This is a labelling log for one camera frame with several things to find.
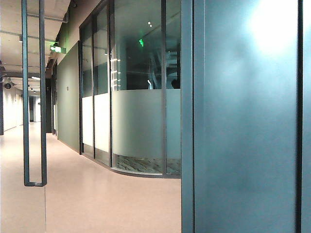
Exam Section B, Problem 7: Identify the grey ceiling pipe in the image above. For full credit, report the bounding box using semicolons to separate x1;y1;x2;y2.
26;12;69;24

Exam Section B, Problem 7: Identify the dark grey door frame post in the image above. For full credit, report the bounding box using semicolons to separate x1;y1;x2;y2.
180;0;206;233

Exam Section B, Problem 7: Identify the clear glass door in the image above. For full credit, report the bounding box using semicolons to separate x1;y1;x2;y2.
0;0;47;233

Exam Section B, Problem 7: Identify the dark metal loop door handle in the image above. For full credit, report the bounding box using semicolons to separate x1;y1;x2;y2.
21;0;48;187

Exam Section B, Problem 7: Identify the curved frosted glass partition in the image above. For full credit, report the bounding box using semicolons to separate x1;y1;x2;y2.
78;0;182;177

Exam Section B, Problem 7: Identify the ceiling security camera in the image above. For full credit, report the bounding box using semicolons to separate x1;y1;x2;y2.
2;77;15;90

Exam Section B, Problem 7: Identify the green illuminated exit sign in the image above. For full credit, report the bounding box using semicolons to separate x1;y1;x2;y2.
49;43;67;54

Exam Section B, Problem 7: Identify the frosted glass wall panel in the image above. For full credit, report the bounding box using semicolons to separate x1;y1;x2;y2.
193;0;311;233

